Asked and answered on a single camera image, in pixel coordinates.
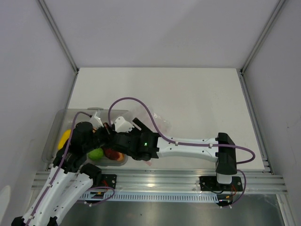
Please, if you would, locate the orange red toy hot dog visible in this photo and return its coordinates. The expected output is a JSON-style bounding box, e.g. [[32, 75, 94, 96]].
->
[[103, 148, 125, 161]]

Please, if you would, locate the clear pink zip top bag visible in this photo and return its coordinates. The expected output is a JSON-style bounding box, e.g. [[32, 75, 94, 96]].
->
[[128, 105, 174, 167]]

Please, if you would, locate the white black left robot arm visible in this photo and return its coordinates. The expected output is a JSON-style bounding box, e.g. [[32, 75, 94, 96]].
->
[[11, 122, 115, 226]]

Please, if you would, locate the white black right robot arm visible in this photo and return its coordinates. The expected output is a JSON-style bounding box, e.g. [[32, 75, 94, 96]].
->
[[112, 116, 237, 190]]

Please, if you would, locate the green toy lime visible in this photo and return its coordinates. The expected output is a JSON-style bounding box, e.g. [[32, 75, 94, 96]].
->
[[87, 148, 104, 161]]

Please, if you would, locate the yellow toy fruit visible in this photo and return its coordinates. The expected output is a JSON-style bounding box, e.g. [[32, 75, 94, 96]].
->
[[57, 129, 71, 150]]

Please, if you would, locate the clear grey plastic bin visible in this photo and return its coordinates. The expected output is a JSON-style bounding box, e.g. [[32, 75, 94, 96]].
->
[[42, 108, 128, 167]]

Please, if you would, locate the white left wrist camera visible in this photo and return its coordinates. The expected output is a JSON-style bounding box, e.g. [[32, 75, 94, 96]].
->
[[89, 110, 103, 129]]

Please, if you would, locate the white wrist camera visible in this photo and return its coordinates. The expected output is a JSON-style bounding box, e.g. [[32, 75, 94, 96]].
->
[[112, 116, 141, 133], [89, 110, 103, 129]]

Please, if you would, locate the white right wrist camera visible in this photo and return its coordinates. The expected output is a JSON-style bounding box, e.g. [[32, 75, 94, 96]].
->
[[112, 116, 141, 133]]

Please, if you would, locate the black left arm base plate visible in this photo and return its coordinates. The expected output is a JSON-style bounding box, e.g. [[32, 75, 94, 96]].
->
[[100, 174, 117, 189]]

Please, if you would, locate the white slotted cable duct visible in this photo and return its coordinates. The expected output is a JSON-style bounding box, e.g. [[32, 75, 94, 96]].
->
[[79, 192, 218, 203]]

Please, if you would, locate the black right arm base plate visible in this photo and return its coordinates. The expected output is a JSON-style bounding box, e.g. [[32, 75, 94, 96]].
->
[[199, 176, 243, 194]]

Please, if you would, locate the left aluminium frame post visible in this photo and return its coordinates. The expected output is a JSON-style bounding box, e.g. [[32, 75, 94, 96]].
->
[[36, 0, 79, 74]]

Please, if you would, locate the aluminium frame post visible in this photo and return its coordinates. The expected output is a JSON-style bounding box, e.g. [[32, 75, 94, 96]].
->
[[36, 0, 79, 74], [240, 0, 288, 75]]

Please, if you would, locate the right aluminium frame post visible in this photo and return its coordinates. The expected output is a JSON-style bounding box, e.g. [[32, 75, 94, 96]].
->
[[240, 0, 288, 75]]

